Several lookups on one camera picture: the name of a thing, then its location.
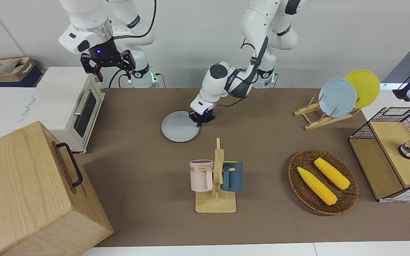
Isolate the yellow plate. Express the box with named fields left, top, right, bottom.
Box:
left=344, top=70, right=380, bottom=109

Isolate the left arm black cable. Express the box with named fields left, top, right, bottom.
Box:
left=219, top=36, right=269, bottom=107

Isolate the dark blue mug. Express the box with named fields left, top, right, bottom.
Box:
left=221, top=161, right=243, bottom=192

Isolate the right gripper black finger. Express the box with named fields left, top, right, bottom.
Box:
left=119, top=50, right=136, bottom=80
left=80, top=53, right=104, bottom=82

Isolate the wooden mug stand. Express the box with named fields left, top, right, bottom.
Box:
left=195, top=138, right=237, bottom=213

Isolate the white cloth bag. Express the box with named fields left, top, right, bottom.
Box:
left=0, top=58, right=26, bottom=77

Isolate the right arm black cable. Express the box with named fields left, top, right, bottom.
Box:
left=108, top=0, right=157, bottom=88

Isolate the black box handle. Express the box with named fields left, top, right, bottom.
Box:
left=56, top=142, right=84, bottom=188

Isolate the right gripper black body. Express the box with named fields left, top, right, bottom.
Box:
left=88, top=37, right=122, bottom=66

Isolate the pink mug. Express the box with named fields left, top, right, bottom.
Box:
left=190, top=160, right=214, bottom=192

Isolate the gray metal plate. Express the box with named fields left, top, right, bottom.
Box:
left=161, top=111, right=201, bottom=143

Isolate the brown cardboard box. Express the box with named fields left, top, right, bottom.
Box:
left=0, top=57, right=43, bottom=87

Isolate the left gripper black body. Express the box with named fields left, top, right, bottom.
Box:
left=189, top=111, right=216, bottom=123

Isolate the wooden basket lid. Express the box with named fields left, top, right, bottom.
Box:
left=349, top=121, right=410, bottom=199

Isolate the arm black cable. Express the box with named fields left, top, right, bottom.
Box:
left=108, top=0, right=157, bottom=88
left=219, top=36, right=269, bottom=107

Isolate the yellow corn cob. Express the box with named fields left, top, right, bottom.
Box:
left=314, top=158, right=351, bottom=190
left=297, top=167, right=338, bottom=206

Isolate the cream toaster oven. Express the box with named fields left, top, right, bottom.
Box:
left=34, top=66, right=106, bottom=154

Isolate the light blue plate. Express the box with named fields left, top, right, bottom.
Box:
left=319, top=79, right=357, bottom=118

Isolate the large wooden box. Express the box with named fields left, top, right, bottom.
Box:
left=0, top=121, right=114, bottom=256

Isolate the round wicker basket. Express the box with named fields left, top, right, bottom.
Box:
left=288, top=149, right=359, bottom=215

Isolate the wooden dish rack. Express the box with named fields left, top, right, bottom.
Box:
left=294, top=93, right=362, bottom=131

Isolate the brown table mat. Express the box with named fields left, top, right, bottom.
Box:
left=75, top=88, right=410, bottom=247

